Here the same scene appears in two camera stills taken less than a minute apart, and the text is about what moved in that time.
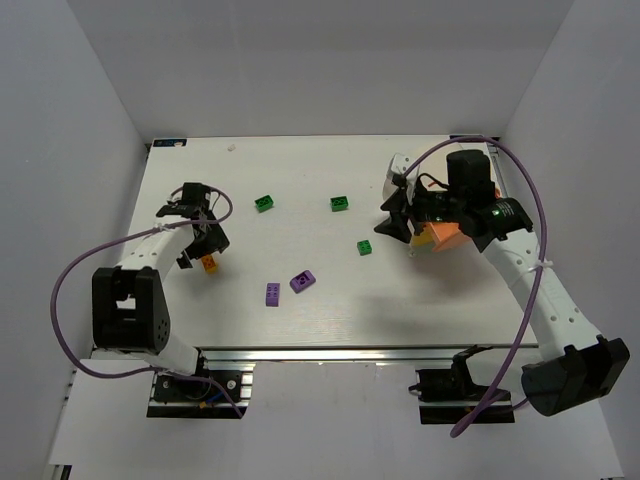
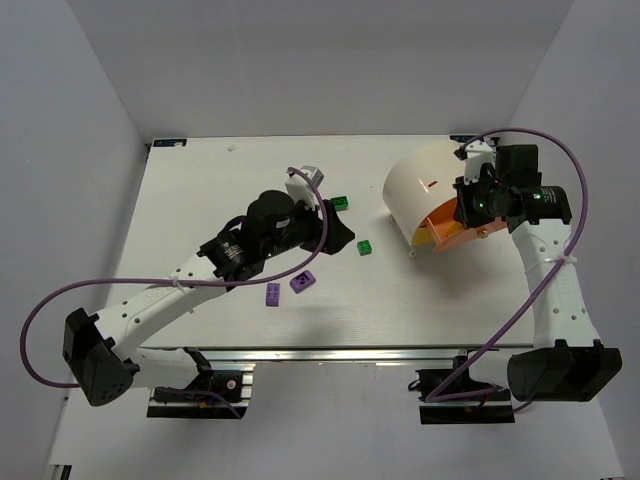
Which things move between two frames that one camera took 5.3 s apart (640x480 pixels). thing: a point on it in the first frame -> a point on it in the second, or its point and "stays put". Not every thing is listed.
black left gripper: (211, 240) -> (322, 228)
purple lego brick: (272, 294) stays put
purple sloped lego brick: (302, 281) stays put
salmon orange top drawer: (446, 235) stays put
